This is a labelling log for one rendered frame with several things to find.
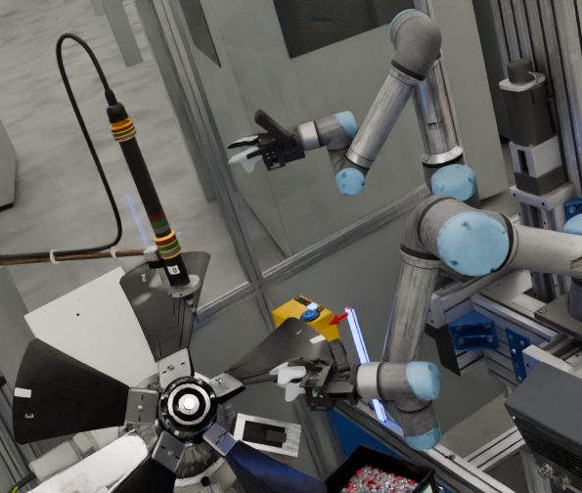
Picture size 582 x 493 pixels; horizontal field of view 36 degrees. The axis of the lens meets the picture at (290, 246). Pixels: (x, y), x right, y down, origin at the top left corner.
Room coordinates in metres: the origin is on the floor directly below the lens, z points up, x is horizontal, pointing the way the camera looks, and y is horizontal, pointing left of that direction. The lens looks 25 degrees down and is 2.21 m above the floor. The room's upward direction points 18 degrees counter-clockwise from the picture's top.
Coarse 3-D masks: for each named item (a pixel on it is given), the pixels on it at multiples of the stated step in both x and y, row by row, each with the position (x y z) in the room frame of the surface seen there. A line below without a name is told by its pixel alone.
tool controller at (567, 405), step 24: (528, 384) 1.26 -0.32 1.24; (552, 384) 1.23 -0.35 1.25; (576, 384) 1.20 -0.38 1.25; (528, 408) 1.21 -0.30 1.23; (552, 408) 1.18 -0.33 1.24; (576, 408) 1.16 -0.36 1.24; (528, 432) 1.21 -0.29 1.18; (552, 432) 1.15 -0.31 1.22; (576, 432) 1.12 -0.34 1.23; (552, 456) 1.18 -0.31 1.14; (576, 456) 1.11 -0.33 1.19; (576, 480) 1.16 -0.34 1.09
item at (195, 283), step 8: (152, 256) 1.66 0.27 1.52; (160, 256) 1.66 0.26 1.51; (152, 264) 1.66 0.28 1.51; (160, 264) 1.65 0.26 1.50; (160, 272) 1.66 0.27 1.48; (168, 272) 1.66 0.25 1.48; (168, 280) 1.65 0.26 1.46; (192, 280) 1.65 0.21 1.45; (200, 280) 1.66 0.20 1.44; (168, 288) 1.65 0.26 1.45; (176, 288) 1.64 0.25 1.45; (184, 288) 1.63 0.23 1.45; (192, 288) 1.62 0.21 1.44; (176, 296) 1.62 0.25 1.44
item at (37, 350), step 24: (24, 360) 1.63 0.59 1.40; (48, 360) 1.63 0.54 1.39; (72, 360) 1.62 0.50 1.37; (24, 384) 1.61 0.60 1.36; (48, 384) 1.61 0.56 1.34; (72, 384) 1.61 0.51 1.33; (96, 384) 1.61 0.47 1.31; (120, 384) 1.61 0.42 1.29; (24, 408) 1.60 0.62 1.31; (48, 408) 1.60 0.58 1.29; (72, 408) 1.60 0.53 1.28; (96, 408) 1.60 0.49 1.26; (120, 408) 1.61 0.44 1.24; (24, 432) 1.59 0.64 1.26; (48, 432) 1.60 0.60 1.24; (72, 432) 1.60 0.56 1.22
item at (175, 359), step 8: (176, 352) 1.69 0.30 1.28; (184, 352) 1.68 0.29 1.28; (160, 360) 1.71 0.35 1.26; (168, 360) 1.69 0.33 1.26; (176, 360) 1.68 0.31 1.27; (184, 360) 1.67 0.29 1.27; (160, 368) 1.70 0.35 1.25; (176, 368) 1.67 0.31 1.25; (184, 368) 1.65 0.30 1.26; (160, 376) 1.69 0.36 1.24; (168, 376) 1.67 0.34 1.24; (176, 376) 1.66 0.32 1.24; (184, 376) 1.64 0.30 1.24
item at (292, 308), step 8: (288, 304) 2.13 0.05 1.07; (296, 304) 2.11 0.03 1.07; (272, 312) 2.12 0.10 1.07; (280, 312) 2.10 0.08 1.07; (288, 312) 2.09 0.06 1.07; (296, 312) 2.07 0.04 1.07; (320, 312) 2.03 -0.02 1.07; (328, 312) 2.02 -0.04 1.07; (280, 320) 2.08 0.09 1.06; (304, 320) 2.01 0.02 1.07; (312, 320) 2.00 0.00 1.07; (320, 320) 2.00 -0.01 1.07; (328, 320) 2.01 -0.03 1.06; (320, 328) 2.00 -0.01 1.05; (328, 328) 2.01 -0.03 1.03; (336, 328) 2.02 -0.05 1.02; (328, 336) 2.00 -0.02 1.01; (336, 336) 2.01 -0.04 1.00
